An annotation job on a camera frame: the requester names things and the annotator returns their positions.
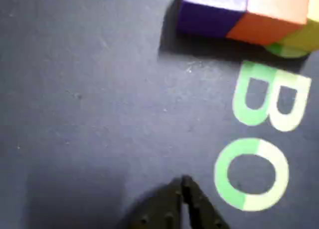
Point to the orange wooden cube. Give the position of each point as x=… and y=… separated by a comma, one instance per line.
x=269, y=22

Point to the yellow wooden cube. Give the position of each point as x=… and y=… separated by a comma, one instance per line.
x=306, y=37

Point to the black mat with lettering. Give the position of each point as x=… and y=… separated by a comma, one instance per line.
x=74, y=89

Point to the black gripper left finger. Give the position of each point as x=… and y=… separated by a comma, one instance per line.
x=159, y=211

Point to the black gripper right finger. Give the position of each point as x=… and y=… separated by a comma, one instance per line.
x=202, y=211

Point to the purple wooden cube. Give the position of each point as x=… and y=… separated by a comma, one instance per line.
x=207, y=17

